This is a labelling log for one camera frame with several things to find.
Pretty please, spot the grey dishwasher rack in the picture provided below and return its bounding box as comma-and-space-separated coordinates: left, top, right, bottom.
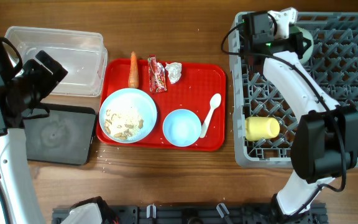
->
227, 12, 358, 168

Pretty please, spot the red serving tray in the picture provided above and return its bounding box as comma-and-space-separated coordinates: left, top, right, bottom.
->
96, 58, 227, 151

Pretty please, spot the red snack wrapper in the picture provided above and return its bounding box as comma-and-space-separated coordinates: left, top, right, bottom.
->
147, 55, 167, 94

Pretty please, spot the clear plastic bin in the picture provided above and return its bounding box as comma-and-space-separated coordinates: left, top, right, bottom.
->
5, 26, 108, 97

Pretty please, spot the pale green bowl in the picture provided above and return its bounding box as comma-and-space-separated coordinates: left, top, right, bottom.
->
290, 26, 314, 65

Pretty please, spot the orange carrot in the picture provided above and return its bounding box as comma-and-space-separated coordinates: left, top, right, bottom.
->
128, 52, 139, 88

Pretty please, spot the light blue plate with rice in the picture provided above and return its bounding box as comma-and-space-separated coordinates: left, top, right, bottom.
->
99, 88, 158, 144

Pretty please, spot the yellow plastic cup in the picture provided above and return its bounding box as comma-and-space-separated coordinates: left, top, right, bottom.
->
245, 116, 280, 141

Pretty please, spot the crumpled white tissue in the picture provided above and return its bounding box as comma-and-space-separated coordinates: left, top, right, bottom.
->
165, 62, 182, 84

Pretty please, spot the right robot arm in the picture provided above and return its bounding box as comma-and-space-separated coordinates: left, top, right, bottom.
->
242, 9, 358, 223

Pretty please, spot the white plastic spoon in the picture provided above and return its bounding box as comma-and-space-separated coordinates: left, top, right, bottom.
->
200, 93, 222, 138

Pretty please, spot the light blue bowl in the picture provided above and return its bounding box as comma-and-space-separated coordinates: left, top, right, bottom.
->
162, 109, 201, 147

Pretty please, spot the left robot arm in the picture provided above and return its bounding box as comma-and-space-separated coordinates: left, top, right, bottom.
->
0, 37, 67, 223

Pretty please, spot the black tray bin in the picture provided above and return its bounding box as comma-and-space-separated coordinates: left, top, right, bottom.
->
24, 104, 97, 166

